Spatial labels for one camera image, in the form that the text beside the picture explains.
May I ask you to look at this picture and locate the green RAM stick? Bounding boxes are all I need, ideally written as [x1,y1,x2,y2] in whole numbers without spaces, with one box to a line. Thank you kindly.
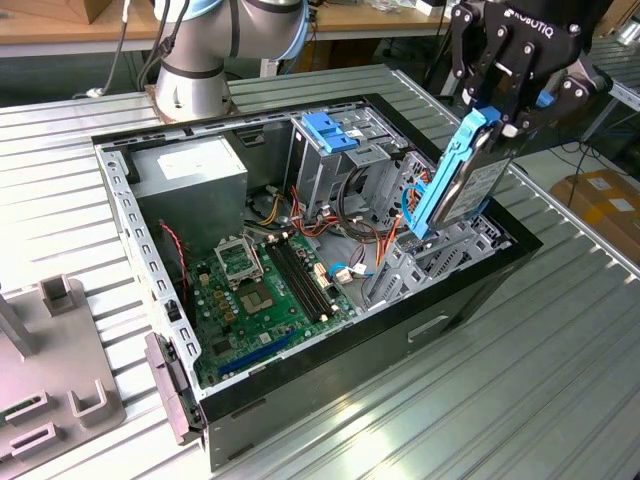
[0,398,40,422]

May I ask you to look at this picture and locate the coloured supply wire bundle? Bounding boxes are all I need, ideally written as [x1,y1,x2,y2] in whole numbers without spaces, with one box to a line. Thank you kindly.
[247,187,346,239]

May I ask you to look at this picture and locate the grey parts rack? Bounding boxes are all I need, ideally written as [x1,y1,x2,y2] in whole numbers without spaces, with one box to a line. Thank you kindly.
[0,277,127,480]

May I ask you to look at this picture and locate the green motherboard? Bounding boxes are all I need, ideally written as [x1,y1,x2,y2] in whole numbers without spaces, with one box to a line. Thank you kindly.
[187,232,359,391]

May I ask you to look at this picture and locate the black tripod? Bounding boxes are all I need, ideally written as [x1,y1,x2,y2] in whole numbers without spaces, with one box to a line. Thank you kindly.
[422,27,454,106]

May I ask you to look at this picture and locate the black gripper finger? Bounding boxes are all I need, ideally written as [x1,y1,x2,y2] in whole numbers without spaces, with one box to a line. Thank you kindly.
[514,72,614,136]
[448,2,542,132]

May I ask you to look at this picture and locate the black open PC case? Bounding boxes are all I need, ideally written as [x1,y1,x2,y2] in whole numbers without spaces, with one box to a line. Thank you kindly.
[91,93,545,474]

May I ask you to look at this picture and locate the metal disk bay cage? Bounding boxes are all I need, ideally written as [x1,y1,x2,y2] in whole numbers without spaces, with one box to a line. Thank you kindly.
[360,148,515,314]

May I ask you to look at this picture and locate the metal optical drive cage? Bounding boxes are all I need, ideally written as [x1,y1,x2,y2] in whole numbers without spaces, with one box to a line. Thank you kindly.
[283,106,410,229]

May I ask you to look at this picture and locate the metal slat rack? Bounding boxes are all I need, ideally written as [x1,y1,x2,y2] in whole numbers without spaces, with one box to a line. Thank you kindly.
[579,37,640,146]

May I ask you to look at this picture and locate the silver metal cylinder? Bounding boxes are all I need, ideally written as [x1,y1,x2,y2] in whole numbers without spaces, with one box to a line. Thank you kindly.
[613,19,640,47]

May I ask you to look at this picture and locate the red black twisted wire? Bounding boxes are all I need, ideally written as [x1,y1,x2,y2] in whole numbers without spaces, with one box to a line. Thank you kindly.
[158,222,191,306]

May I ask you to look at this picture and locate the black RAM slot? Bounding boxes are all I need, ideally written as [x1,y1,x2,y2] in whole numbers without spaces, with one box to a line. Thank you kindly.
[272,239,326,320]
[264,242,321,324]
[279,236,331,315]
[287,233,336,310]

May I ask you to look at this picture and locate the brown cardboard box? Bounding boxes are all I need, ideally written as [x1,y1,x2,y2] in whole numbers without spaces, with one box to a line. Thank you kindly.
[548,168,640,274]

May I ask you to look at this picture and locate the blue expansion slot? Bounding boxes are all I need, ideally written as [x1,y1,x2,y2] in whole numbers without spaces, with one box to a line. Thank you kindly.
[218,329,299,377]

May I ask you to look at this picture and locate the grey plastic retention latch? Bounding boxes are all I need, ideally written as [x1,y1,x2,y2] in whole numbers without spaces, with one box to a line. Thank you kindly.
[143,331,205,447]

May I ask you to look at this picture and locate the grey power supply unit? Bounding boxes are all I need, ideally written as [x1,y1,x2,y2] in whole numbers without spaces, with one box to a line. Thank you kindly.
[127,134,250,254]

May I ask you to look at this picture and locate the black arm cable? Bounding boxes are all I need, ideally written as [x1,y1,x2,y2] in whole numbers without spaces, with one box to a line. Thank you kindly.
[72,0,194,101]

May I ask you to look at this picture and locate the metal socket cover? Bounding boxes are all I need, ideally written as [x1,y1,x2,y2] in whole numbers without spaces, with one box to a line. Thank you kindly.
[214,238,264,290]

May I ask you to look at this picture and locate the hard disk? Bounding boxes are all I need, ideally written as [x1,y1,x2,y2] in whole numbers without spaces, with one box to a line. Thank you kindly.
[407,89,554,240]

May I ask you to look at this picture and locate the blue plastic drive latch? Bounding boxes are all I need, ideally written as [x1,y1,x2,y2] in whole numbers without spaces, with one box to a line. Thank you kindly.
[301,112,359,156]

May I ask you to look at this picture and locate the blue data wire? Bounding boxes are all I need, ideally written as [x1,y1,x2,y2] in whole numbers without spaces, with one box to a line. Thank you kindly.
[327,182,426,280]

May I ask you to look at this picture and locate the coloured power wire black plugs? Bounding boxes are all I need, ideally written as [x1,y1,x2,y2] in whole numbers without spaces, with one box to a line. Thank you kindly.
[374,169,432,269]

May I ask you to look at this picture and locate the white plug thin wires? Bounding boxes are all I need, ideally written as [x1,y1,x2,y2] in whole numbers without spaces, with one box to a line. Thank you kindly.
[333,243,374,285]

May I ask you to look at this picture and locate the thick black cable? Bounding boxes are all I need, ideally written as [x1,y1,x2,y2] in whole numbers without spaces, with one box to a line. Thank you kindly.
[337,164,389,246]

